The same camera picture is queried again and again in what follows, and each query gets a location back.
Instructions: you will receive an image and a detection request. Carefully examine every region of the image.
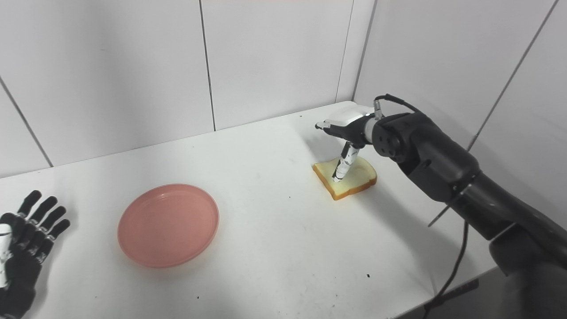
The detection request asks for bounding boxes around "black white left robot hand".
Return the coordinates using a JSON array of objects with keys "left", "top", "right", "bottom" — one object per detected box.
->
[{"left": 0, "top": 190, "right": 71, "bottom": 319}]

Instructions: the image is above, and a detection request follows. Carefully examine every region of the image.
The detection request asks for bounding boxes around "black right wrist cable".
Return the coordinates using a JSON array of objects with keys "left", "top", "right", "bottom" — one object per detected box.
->
[{"left": 373, "top": 93, "right": 470, "bottom": 319}]

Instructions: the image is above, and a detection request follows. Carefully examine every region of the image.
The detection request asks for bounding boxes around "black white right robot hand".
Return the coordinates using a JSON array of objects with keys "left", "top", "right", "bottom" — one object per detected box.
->
[{"left": 315, "top": 108, "right": 375, "bottom": 183}]

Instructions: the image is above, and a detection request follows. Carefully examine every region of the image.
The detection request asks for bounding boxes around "slice of white bread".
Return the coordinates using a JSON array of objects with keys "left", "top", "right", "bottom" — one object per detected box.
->
[{"left": 312, "top": 156, "right": 377, "bottom": 201}]

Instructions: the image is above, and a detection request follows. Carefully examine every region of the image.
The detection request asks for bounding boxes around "pink round plate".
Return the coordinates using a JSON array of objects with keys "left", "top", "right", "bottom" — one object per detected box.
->
[{"left": 117, "top": 184, "right": 220, "bottom": 268}]

